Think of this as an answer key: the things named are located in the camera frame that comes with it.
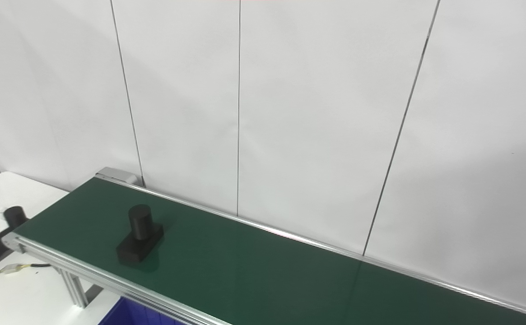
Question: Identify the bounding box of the blue plastic bin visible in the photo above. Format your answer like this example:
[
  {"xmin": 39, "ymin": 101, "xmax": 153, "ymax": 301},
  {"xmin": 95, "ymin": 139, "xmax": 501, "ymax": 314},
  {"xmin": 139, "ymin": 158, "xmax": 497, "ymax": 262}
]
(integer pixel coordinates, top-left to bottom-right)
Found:
[{"xmin": 98, "ymin": 296, "xmax": 186, "ymax": 325}]

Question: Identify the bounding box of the green conveyor belt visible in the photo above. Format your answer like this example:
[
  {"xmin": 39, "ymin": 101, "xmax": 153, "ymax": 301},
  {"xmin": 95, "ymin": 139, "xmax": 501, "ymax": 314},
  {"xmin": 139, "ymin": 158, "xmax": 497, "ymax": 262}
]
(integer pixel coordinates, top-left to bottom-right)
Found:
[{"xmin": 2, "ymin": 167, "xmax": 526, "ymax": 325}]

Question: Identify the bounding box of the black cylinder part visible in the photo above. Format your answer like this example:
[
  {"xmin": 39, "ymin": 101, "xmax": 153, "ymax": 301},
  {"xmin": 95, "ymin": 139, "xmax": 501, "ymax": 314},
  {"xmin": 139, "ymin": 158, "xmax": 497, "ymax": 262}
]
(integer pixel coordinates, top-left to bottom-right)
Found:
[{"xmin": 5, "ymin": 206, "xmax": 29, "ymax": 229}]

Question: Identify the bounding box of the thin cable with yellow connector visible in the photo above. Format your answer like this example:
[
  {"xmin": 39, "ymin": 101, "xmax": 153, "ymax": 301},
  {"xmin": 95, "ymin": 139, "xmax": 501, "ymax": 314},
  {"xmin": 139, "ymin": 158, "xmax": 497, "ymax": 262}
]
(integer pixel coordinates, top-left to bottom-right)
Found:
[{"xmin": 0, "ymin": 263, "xmax": 52, "ymax": 286}]

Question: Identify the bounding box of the black cylinder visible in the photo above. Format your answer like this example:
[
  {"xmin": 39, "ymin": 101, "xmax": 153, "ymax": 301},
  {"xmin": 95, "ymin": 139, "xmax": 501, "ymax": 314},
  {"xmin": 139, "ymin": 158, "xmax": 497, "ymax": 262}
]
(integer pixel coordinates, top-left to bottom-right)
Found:
[{"xmin": 116, "ymin": 204, "xmax": 164, "ymax": 267}]

